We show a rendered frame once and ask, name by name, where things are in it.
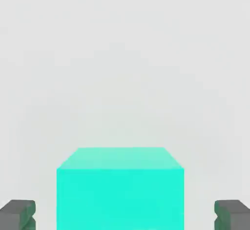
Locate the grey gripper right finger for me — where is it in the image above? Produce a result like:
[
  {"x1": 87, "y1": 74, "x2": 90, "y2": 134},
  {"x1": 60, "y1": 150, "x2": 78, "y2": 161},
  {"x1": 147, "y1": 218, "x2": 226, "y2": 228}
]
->
[{"x1": 214, "y1": 199, "x2": 250, "y2": 230}]

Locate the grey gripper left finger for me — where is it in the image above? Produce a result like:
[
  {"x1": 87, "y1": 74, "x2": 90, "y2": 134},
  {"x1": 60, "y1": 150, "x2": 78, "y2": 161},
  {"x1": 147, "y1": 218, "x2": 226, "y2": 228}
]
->
[{"x1": 0, "y1": 199, "x2": 37, "y2": 230}]

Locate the small turquoise cube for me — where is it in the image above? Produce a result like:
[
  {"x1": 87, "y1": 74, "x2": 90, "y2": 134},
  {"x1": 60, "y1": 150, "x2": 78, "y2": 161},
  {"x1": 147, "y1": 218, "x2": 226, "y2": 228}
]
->
[{"x1": 56, "y1": 146, "x2": 185, "y2": 230}]

